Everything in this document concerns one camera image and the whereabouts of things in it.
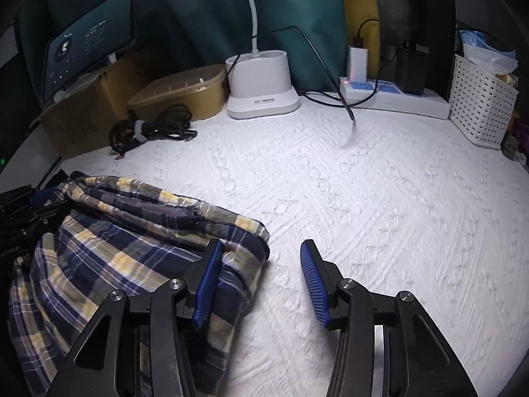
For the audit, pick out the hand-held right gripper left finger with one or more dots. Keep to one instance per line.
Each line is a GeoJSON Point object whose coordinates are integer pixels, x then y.
{"type": "Point", "coordinates": [208, 281]}

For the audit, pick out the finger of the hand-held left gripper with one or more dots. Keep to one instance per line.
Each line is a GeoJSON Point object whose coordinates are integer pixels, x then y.
{"type": "Point", "coordinates": [46, 197]}

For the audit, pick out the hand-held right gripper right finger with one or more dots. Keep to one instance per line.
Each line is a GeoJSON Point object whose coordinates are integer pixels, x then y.
{"type": "Point", "coordinates": [314, 281]}

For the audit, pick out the blue plaid shirt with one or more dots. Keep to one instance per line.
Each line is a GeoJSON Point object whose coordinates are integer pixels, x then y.
{"type": "Point", "coordinates": [103, 256]}

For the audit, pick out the brown cardboard box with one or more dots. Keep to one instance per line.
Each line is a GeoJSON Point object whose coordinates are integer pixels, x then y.
{"type": "Point", "coordinates": [82, 124]}

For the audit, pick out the white textured tablecloth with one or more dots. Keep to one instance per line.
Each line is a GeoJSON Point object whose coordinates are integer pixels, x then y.
{"type": "Point", "coordinates": [372, 215]}

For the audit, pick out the brown lidded food container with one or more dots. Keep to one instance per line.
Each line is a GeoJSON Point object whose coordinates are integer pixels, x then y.
{"type": "Point", "coordinates": [182, 99]}

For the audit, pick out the white power strip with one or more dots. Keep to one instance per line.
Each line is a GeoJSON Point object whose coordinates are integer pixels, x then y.
{"type": "Point", "coordinates": [413, 105]}

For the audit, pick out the white desk lamp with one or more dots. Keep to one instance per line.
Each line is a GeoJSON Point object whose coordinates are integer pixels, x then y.
{"type": "Point", "coordinates": [260, 82]}

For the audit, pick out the white charger plug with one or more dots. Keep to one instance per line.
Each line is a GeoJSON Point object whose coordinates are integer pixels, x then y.
{"type": "Point", "coordinates": [356, 64]}

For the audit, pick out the teal curtain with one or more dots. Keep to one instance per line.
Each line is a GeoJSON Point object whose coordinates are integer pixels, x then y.
{"type": "Point", "coordinates": [186, 16]}

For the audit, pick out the black power adapter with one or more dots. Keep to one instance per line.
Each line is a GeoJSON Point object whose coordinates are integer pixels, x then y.
{"type": "Point", "coordinates": [409, 70]}

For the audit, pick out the white plastic basket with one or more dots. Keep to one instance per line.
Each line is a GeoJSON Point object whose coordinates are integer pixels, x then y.
{"type": "Point", "coordinates": [479, 103]}

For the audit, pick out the purple cloth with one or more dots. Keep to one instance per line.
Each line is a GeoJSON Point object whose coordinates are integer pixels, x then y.
{"type": "Point", "coordinates": [521, 140]}

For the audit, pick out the yellow curtain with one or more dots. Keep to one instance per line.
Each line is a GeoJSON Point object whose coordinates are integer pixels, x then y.
{"type": "Point", "coordinates": [355, 0]}

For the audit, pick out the blue plastic bag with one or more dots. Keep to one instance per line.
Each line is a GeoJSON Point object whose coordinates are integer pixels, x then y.
{"type": "Point", "coordinates": [487, 56]}

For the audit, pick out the dark glass window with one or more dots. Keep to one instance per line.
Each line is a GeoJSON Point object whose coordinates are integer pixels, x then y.
{"type": "Point", "coordinates": [430, 8]}

